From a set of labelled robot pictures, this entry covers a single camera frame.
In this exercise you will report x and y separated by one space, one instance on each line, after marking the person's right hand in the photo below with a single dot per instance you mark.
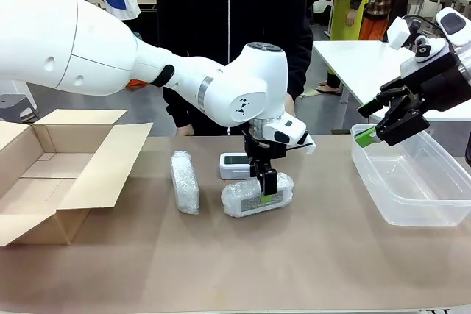
184 131

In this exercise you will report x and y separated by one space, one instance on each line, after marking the bystander in orange trousers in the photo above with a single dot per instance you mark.
379 9

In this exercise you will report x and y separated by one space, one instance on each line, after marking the bystander in yellow apron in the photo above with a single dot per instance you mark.
347 1

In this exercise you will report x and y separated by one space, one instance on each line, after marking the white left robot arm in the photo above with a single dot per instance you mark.
73 45

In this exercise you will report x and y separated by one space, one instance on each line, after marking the white background table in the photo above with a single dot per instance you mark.
353 67

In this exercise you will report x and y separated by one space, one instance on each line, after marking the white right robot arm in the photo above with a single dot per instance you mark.
453 25

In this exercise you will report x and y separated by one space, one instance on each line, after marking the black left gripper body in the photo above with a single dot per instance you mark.
263 150

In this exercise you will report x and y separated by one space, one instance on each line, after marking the open cardboard box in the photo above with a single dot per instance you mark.
95 181

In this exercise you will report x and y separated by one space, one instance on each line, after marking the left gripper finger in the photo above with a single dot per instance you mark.
255 170
269 183

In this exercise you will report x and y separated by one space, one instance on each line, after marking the person in black hoodie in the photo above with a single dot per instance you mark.
235 9

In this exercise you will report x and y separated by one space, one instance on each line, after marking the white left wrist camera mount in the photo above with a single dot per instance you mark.
310 146

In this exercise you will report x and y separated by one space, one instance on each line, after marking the grey metal stool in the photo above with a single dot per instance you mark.
14 108

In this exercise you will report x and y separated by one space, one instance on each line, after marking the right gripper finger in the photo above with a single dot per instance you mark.
392 95
403 124

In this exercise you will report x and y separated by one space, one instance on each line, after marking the bubble-wrapped clock with label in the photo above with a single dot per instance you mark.
239 196

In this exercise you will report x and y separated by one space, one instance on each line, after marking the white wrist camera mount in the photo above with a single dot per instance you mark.
310 146
397 32

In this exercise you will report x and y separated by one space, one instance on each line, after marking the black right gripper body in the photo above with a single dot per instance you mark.
439 86

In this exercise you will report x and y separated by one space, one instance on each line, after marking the orange cloth on floor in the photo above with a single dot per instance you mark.
134 82

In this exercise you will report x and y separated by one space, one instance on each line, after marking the person's left hand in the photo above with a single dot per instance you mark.
290 105

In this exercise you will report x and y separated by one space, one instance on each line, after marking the unwrapped white digital clock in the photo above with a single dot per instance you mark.
233 169

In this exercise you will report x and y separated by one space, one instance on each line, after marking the clear plastic container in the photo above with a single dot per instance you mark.
412 181

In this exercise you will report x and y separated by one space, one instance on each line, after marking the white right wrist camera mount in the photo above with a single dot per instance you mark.
397 32

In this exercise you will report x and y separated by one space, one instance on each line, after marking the slim bubble-wrapped clock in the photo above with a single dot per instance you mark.
185 181

